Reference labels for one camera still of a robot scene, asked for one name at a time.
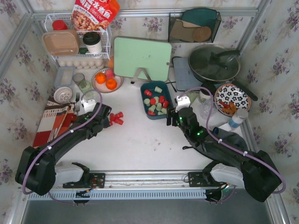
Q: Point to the white bottle blue label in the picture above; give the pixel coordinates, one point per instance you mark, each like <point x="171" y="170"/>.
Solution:
<point x="237" y="119"/>

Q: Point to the light green cutting board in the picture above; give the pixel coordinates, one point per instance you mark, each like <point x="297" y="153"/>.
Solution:
<point x="131" y="54"/>

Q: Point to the grey green tumbler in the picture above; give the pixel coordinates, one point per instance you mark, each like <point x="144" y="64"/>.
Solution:
<point x="83" y="84"/>

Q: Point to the red lid jar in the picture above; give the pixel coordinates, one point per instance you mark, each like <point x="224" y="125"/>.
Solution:
<point x="59" y="25"/>

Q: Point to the striped kitchen towel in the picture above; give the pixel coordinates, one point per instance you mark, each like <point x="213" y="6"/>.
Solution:
<point x="56" y="119"/>

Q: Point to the white cup black lid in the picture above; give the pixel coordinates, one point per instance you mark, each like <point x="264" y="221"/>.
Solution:
<point x="92" y="40"/>

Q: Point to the white strainer basket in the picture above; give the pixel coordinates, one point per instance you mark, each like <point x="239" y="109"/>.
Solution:
<point x="63" y="95"/>

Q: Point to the red capsule number two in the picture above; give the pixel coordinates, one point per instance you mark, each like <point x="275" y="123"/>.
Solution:
<point x="161" y="99"/>

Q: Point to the red snack bag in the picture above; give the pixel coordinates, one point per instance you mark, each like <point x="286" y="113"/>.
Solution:
<point x="94" y="15"/>

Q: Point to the black mesh holder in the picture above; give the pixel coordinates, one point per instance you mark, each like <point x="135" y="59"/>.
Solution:
<point x="194" y="26"/>

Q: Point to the beige plastic container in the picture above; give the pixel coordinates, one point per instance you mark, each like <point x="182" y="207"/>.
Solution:
<point x="62" y="42"/>

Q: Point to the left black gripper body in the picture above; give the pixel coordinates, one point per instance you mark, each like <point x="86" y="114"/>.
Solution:
<point x="105" y="114"/>

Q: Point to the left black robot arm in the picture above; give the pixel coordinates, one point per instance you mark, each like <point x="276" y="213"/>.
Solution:
<point x="36" y="169"/>

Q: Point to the clear plastic cup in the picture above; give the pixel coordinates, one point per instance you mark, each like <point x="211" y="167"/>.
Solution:
<point x="205" y="109"/>

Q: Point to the red capsule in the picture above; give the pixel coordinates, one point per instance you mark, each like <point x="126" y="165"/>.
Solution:
<point x="148" y="93"/>
<point x="151" y="113"/>

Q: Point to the clear storage box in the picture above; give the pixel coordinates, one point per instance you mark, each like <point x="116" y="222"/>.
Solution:
<point x="64" y="76"/>

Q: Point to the green capsule top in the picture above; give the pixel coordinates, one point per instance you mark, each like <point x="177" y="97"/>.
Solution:
<point x="158" y="89"/>

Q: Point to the jar with black lid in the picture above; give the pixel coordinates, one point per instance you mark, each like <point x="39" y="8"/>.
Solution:
<point x="203" y="94"/>

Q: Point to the blue grey trivet mat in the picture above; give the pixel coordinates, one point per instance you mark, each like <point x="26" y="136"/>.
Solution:
<point x="184" y="76"/>

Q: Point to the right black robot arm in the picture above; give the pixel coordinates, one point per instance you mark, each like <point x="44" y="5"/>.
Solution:
<point x="259" y="176"/>

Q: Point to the teal storage basket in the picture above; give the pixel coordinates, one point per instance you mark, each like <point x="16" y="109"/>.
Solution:
<point x="154" y="100"/>

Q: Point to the green glass cup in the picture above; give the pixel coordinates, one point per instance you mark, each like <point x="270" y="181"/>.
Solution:
<point x="192" y="95"/>

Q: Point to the green capsule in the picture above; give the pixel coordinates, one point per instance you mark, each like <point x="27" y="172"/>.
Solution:
<point x="158" y="89"/>
<point x="159" y="107"/>
<point x="152" y="108"/>

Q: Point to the flower patterned plate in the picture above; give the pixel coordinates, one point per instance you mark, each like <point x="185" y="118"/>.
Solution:
<point x="228" y="98"/>

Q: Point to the fruit plate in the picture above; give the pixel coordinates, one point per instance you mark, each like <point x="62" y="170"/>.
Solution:
<point x="105" y="81"/>

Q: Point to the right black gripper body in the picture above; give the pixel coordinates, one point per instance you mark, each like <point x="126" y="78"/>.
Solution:
<point x="173" y="117"/>

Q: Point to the black frying pan with lid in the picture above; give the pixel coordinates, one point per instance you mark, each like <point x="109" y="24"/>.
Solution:
<point x="217" y="64"/>

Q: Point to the egg tray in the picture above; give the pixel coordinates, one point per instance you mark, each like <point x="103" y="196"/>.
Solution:
<point x="82" y="63"/>

